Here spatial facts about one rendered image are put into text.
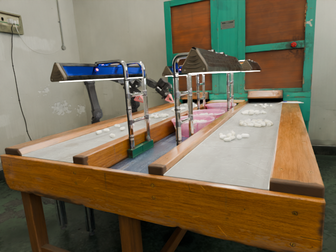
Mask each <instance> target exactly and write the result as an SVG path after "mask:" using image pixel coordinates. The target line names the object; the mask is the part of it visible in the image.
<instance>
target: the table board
mask: <svg viewBox="0 0 336 252"><path fill-rule="evenodd" d="M0 159H1V164H2V168H3V173H4V179H5V183H6V184H7V186H8V187H9V188H10V189H12V190H16V191H20V192H24V193H28V194H35V195H37V196H41V197H45V198H49V199H54V200H58V201H63V202H67V203H70V204H75V205H84V206H85V207H87V208H91V209H96V210H100V211H104V212H109V213H114V214H117V215H121V216H125V217H129V218H133V219H138V220H142V221H146V222H150V223H154V224H159V225H163V226H167V227H180V228H181V229H184V230H188V231H191V232H194V233H197V234H201V235H205V236H209V237H213V238H218V239H222V240H226V241H232V242H236V243H239V244H243V245H247V246H251V247H255V248H260V249H264V250H269V251H275V252H322V249H323V236H324V223H325V210H326V201H325V199H324V198H320V197H313V196H305V195H298V194H291V193H284V192H277V191H269V190H262V189H255V188H248V187H241V186H233V185H226V184H219V183H212V182H205V181H197V180H190V179H183V178H176V177H169V176H161V175H154V174H147V173H140V172H133V171H125V170H118V169H111V168H104V167H97V166H89V165H82V164H75V163H68V162H61V161H53V160H46V159H39V158H32V157H25V156H17V155H10V154H2V155H0Z"/></svg>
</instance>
